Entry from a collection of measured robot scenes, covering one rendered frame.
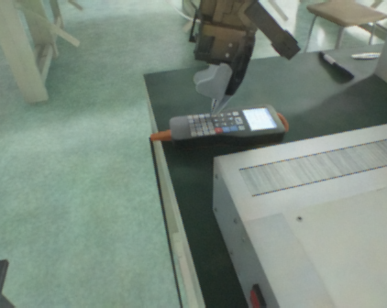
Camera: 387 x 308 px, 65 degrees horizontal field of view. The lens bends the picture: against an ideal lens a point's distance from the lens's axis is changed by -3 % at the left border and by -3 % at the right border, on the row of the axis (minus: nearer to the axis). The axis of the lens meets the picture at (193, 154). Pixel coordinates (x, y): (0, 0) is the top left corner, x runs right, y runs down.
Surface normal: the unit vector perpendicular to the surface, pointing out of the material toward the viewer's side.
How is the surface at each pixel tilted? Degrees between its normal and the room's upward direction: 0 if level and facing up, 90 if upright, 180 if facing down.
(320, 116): 0
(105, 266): 0
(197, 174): 0
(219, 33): 90
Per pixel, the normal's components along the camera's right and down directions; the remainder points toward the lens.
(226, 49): 0.15, 0.66
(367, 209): -0.03, -0.75
